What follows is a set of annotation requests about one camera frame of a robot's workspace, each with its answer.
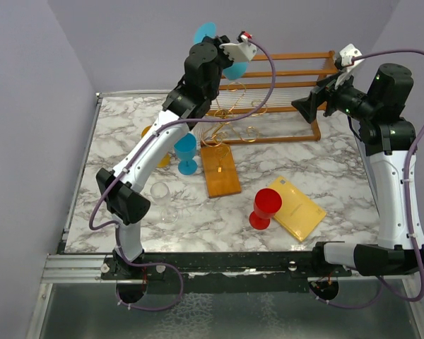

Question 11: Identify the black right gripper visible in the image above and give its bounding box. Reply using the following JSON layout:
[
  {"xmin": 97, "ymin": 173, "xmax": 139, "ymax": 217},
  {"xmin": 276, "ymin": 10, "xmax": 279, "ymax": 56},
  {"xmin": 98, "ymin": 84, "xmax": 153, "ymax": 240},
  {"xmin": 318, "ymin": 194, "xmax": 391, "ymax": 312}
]
[{"xmin": 293, "ymin": 67, "xmax": 378, "ymax": 123}]

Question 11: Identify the blue plastic goblet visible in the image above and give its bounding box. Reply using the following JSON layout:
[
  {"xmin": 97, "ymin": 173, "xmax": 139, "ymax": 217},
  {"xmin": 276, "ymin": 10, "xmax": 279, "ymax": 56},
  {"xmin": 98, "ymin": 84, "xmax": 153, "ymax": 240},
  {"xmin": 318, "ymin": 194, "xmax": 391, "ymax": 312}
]
[
  {"xmin": 193, "ymin": 22, "xmax": 257, "ymax": 81},
  {"xmin": 174, "ymin": 133, "xmax": 197, "ymax": 175}
]

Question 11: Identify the red plastic goblet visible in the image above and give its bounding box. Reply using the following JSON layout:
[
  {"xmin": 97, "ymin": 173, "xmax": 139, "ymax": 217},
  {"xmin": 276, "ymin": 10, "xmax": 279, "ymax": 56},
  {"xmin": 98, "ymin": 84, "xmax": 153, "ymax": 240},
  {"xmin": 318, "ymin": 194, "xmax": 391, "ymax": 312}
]
[{"xmin": 249, "ymin": 188, "xmax": 283, "ymax": 230}]

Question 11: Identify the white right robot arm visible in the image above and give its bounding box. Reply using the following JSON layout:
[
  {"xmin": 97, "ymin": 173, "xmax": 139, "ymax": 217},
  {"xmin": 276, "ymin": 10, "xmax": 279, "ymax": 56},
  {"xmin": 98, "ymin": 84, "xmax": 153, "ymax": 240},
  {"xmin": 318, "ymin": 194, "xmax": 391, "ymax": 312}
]
[{"xmin": 292, "ymin": 64, "xmax": 424, "ymax": 276}]

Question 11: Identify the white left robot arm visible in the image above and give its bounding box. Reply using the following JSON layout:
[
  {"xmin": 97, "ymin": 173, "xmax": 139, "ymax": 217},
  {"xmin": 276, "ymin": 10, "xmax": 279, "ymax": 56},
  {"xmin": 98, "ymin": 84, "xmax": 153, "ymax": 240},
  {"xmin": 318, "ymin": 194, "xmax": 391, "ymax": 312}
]
[{"xmin": 96, "ymin": 35, "xmax": 232, "ymax": 279}]

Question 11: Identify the wooden shelf rack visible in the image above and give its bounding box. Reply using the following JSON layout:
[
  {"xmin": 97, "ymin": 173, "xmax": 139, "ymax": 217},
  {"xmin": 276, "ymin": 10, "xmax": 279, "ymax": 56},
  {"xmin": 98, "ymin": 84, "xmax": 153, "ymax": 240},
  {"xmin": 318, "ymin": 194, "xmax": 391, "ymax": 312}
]
[{"xmin": 206, "ymin": 51, "xmax": 336, "ymax": 145}]

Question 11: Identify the wooden rack base board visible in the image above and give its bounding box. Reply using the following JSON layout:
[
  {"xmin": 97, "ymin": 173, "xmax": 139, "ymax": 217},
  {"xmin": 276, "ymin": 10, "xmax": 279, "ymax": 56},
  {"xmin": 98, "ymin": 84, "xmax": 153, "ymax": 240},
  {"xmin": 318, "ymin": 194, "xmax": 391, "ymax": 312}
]
[{"xmin": 200, "ymin": 144, "xmax": 242, "ymax": 198}]

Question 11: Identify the orange plastic goblet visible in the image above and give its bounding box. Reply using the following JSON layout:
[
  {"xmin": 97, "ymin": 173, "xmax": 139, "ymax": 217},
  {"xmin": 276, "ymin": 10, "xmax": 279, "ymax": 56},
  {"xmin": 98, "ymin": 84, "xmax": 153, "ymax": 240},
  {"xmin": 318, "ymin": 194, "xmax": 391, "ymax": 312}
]
[{"xmin": 141, "ymin": 125, "xmax": 171, "ymax": 168}]

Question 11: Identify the yellow book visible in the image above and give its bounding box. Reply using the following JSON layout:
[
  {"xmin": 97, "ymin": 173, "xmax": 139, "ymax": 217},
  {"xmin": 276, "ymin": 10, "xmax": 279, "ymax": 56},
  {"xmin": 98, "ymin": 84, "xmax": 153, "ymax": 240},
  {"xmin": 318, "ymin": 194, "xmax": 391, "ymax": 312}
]
[{"xmin": 269, "ymin": 176, "xmax": 326, "ymax": 242}]

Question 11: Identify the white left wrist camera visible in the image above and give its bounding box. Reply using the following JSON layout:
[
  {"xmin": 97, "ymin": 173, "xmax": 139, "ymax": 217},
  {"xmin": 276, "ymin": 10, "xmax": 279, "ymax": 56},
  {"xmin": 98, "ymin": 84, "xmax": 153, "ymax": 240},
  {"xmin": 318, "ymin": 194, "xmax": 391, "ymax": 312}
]
[{"xmin": 223, "ymin": 31, "xmax": 258, "ymax": 63}]

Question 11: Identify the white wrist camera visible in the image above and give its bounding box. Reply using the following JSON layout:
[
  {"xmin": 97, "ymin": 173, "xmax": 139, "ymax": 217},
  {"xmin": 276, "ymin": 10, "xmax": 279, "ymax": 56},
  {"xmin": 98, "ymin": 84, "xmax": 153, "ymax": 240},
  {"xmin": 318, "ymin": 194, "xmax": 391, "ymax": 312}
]
[
  {"xmin": 334, "ymin": 44, "xmax": 363, "ymax": 89},
  {"xmin": 223, "ymin": 31, "xmax": 258, "ymax": 63}
]

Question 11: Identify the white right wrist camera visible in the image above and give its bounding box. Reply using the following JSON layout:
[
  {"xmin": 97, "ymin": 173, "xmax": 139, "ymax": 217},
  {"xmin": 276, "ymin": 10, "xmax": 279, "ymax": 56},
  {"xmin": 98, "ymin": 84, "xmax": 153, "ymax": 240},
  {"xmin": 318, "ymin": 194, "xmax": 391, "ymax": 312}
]
[{"xmin": 334, "ymin": 44, "xmax": 363, "ymax": 89}]

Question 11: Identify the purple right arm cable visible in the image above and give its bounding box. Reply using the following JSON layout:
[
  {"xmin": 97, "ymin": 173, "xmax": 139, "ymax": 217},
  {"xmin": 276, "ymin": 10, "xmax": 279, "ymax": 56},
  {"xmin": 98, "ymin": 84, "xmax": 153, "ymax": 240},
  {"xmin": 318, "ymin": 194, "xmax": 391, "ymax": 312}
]
[{"xmin": 309, "ymin": 49, "xmax": 424, "ymax": 311}]

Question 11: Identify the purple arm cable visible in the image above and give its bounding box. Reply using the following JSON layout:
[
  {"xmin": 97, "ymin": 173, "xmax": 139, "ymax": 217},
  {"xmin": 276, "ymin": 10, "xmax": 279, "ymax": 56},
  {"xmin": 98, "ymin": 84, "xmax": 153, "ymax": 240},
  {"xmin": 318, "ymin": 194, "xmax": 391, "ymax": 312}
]
[
  {"xmin": 88, "ymin": 38, "xmax": 278, "ymax": 312},
  {"xmin": 309, "ymin": 49, "xmax": 424, "ymax": 311}
]

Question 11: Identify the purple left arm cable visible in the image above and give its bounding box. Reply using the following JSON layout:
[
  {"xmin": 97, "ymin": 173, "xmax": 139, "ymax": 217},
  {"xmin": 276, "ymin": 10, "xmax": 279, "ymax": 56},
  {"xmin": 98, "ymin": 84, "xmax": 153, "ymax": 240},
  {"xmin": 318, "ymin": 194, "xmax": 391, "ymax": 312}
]
[{"xmin": 88, "ymin": 38, "xmax": 278, "ymax": 312}]

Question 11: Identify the aluminium frame rail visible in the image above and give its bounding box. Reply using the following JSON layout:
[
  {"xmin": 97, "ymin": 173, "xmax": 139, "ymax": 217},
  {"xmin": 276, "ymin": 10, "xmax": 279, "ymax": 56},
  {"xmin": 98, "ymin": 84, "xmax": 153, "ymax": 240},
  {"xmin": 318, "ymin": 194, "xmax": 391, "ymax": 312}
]
[{"xmin": 41, "ymin": 252, "xmax": 416, "ymax": 283}]

